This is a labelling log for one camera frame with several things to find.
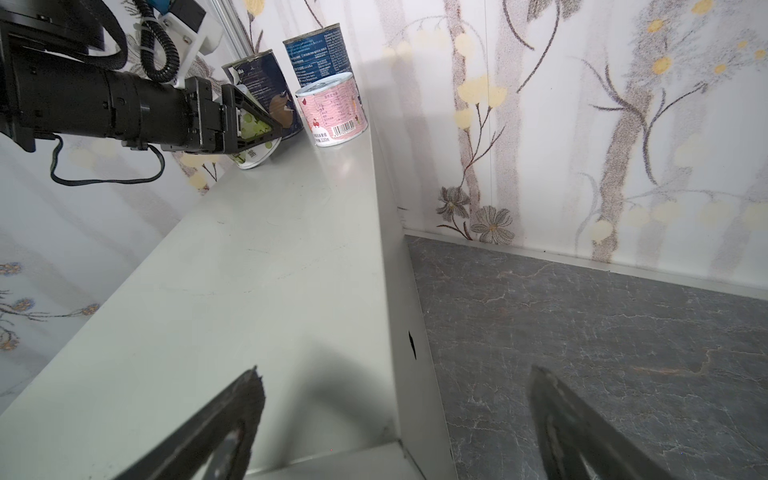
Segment pink label can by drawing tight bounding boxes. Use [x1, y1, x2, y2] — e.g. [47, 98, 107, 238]
[295, 72, 369, 147]

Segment blue label tall can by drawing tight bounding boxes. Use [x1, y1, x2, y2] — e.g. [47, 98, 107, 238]
[283, 23, 354, 87]

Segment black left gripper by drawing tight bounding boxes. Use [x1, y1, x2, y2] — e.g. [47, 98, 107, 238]
[182, 77, 283, 153]

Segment green label can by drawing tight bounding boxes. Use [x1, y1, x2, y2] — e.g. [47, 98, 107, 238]
[230, 111, 282, 170]

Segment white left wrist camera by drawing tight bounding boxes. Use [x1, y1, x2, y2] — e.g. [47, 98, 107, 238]
[148, 1, 223, 87]

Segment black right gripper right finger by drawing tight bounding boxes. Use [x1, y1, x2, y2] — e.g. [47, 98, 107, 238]
[527, 365, 673, 479]

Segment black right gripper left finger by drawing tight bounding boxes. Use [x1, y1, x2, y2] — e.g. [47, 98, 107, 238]
[118, 367, 265, 479]

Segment dark navy tall can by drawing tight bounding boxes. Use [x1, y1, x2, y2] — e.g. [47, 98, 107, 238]
[222, 50, 303, 139]

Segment grey metal cabinet counter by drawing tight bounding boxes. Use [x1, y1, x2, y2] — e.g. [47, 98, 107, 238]
[1, 133, 456, 479]

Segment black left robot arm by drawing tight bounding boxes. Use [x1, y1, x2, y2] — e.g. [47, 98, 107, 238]
[1, 1, 283, 161]

